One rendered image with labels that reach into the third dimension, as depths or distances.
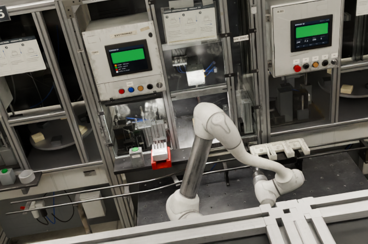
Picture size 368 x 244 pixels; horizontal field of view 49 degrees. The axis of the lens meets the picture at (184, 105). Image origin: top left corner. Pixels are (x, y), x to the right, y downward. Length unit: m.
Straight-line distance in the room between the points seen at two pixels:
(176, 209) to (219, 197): 0.46
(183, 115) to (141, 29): 0.99
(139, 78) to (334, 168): 1.44
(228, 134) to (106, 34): 0.94
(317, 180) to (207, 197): 0.73
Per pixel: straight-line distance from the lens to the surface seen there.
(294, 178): 2.35
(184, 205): 2.31
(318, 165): 2.94
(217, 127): 1.96
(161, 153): 2.60
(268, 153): 2.72
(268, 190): 2.36
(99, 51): 2.45
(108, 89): 2.55
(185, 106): 3.11
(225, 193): 2.74
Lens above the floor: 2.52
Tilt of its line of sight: 29 degrees down
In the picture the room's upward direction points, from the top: 9 degrees counter-clockwise
